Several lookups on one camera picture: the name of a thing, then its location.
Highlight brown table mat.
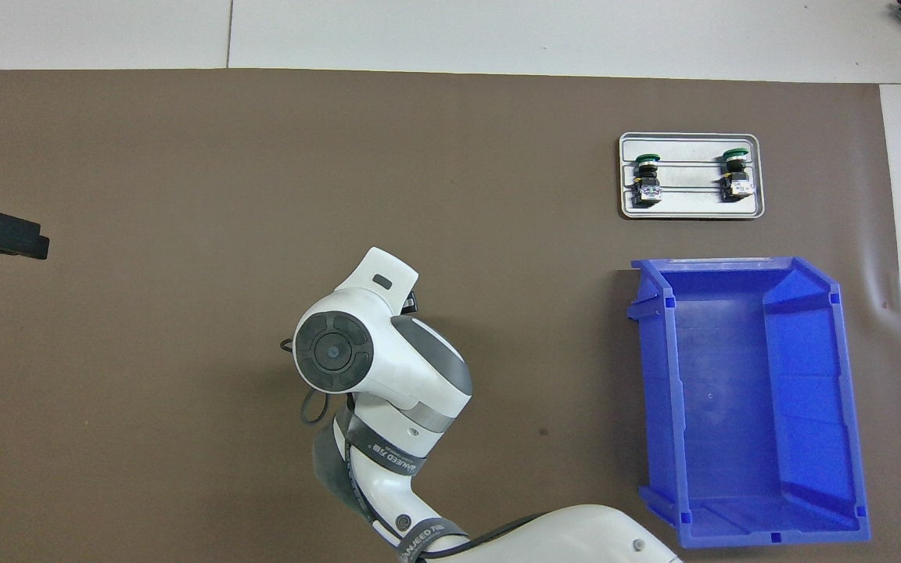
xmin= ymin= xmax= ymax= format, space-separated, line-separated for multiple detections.
xmin=0 ymin=69 xmax=901 ymax=563

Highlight gray metal tray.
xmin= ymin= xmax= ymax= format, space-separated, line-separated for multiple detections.
xmin=619 ymin=131 xmax=766 ymax=221

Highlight blue plastic storage bin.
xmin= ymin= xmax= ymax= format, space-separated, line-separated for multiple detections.
xmin=626 ymin=256 xmax=872 ymax=548

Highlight green push button switch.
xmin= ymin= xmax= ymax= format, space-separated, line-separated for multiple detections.
xmin=629 ymin=154 xmax=664 ymax=207
xmin=716 ymin=147 xmax=756 ymax=203

